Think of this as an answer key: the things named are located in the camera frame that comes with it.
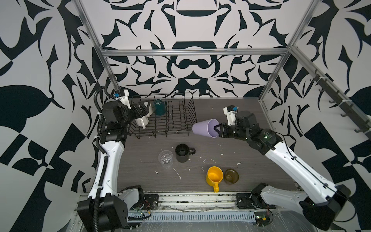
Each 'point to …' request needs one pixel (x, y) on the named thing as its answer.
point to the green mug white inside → (160, 107)
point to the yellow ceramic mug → (214, 175)
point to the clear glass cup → (165, 158)
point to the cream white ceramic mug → (142, 122)
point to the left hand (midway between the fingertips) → (141, 100)
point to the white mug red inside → (150, 109)
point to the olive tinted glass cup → (231, 176)
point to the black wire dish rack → (179, 117)
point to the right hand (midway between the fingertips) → (213, 125)
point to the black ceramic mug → (182, 152)
